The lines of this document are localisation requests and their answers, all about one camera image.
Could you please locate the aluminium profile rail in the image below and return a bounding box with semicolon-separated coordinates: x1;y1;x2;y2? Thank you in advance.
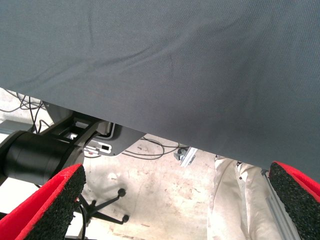
259;168;301;240

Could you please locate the grey metal beam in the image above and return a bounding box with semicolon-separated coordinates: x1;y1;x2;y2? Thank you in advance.
0;119;35;135

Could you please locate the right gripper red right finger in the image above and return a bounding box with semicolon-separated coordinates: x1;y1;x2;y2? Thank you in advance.
268;161;320;240

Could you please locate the thin black floor cable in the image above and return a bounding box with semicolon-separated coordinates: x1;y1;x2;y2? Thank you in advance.
122;136;180;161
0;89;51;133

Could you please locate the dark grey table cloth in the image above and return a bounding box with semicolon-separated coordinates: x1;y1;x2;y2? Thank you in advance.
0;0;320;180

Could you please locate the black chair base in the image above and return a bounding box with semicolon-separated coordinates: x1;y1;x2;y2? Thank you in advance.
73;188;131;240

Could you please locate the grey metal bracket plate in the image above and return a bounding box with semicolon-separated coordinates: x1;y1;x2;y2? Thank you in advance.
42;101;145;157

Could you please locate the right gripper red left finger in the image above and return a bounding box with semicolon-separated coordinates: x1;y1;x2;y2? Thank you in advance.
0;163;87;240

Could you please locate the aluminium profile foot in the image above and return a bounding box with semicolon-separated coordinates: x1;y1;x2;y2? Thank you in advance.
173;146;198;168

